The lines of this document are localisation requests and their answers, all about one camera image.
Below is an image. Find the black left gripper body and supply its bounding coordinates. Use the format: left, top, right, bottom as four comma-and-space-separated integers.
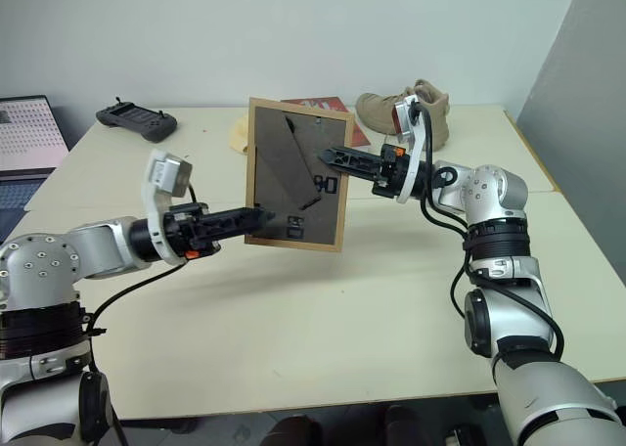
163, 201, 222, 262

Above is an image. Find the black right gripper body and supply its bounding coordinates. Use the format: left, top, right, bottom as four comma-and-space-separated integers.
371, 143, 411, 197

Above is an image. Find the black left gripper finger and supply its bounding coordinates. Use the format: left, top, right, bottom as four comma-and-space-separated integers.
209, 205, 277, 228
212, 224, 256, 246

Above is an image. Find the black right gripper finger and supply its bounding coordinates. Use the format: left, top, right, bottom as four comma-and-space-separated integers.
326, 146, 385, 168
317, 152, 381, 183

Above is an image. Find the wooden picture frame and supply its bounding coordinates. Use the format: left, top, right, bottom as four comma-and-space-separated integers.
243, 96, 355, 254

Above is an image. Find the tan suede boot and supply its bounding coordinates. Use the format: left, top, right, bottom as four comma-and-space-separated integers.
355, 78, 451, 151

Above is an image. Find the red printed booklet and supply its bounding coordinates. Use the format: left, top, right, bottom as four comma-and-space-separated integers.
281, 96, 371, 148

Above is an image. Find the beige cloth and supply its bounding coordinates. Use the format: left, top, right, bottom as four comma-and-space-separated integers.
229, 114, 252, 156

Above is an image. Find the black handheld controller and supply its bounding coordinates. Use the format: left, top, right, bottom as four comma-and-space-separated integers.
95, 96, 178, 143

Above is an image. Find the open laptop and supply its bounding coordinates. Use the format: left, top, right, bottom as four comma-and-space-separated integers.
0, 94, 70, 245

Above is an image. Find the grey partition panel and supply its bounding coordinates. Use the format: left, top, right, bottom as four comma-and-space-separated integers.
515, 0, 626, 282

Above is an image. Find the dark rounded shape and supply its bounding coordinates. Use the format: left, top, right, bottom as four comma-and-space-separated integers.
266, 414, 324, 446

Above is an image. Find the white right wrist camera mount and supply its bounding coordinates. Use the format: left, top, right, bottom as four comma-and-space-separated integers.
393, 93, 429, 204

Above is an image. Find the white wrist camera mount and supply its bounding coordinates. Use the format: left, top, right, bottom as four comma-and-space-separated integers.
141, 148, 195, 265
393, 93, 429, 204

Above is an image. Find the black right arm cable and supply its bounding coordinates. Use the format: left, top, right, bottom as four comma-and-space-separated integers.
409, 101, 564, 365

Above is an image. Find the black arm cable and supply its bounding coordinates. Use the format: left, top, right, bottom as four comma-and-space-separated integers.
409, 101, 564, 365
80, 181, 200, 369

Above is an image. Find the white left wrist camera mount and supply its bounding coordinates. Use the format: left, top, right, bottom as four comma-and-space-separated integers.
141, 148, 195, 265

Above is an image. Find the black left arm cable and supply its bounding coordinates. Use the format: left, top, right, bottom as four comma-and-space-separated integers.
80, 181, 200, 369

